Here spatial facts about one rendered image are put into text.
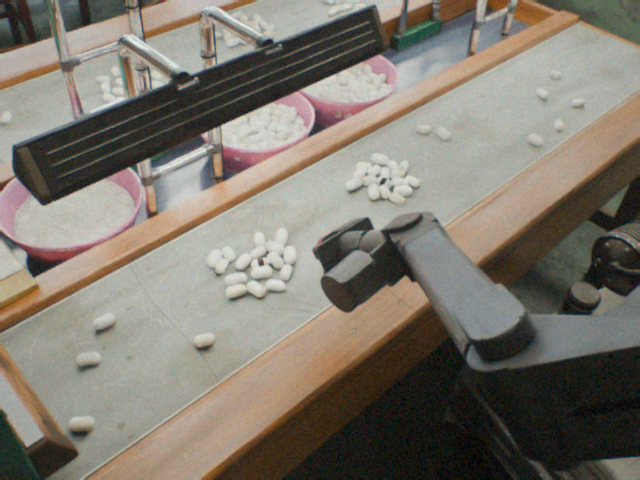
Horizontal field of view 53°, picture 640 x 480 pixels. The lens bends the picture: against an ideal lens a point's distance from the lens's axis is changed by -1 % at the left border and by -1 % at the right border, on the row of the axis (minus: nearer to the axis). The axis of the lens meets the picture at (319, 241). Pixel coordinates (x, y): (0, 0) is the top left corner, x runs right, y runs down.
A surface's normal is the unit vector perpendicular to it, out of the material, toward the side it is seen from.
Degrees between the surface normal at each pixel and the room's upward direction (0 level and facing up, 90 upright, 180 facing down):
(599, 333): 44
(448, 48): 0
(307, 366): 0
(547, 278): 0
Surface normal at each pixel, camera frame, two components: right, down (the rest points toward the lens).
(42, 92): 0.04, -0.71
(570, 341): -0.51, -0.83
